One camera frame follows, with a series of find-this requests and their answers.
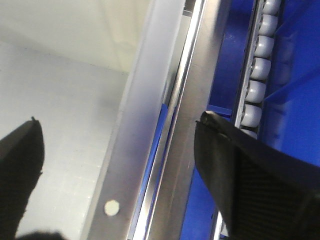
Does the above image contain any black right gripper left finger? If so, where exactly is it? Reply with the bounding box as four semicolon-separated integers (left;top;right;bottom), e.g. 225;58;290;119
0;118;45;240

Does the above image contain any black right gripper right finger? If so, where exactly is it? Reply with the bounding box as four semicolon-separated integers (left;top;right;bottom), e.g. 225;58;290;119
194;111;320;240

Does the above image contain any white plastic tote bin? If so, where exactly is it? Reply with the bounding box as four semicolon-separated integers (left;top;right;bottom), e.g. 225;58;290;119
0;0;185;240

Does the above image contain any large blue bin right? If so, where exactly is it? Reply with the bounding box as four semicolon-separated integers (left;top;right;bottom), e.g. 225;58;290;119
258;0;320;166

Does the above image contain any blue bin on lower shelf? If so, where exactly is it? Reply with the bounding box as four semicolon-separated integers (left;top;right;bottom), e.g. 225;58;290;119
139;24;256;240

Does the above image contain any roller track beside blue bin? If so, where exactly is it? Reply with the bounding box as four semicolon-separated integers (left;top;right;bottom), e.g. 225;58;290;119
234;0;282;139

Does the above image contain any white shelf divider rail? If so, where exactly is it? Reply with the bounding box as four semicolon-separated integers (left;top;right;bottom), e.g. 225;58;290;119
128;0;232;240

